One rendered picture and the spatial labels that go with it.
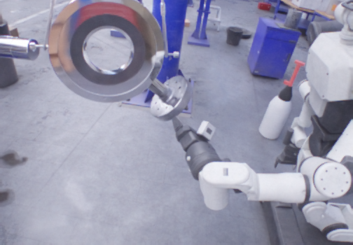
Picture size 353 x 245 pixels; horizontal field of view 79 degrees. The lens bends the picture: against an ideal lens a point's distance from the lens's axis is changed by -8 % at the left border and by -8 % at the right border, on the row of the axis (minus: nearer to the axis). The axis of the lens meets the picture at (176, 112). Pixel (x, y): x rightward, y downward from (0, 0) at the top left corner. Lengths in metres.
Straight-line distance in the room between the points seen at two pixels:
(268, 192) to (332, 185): 0.14
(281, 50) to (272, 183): 3.00
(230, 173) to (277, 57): 3.05
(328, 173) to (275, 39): 2.95
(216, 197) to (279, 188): 0.15
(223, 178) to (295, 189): 0.17
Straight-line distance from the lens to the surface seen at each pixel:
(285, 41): 3.48
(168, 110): 0.87
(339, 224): 1.57
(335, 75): 0.78
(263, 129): 2.37
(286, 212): 1.64
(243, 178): 0.55
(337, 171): 0.59
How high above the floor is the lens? 1.40
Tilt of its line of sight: 36 degrees down
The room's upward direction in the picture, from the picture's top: 9 degrees clockwise
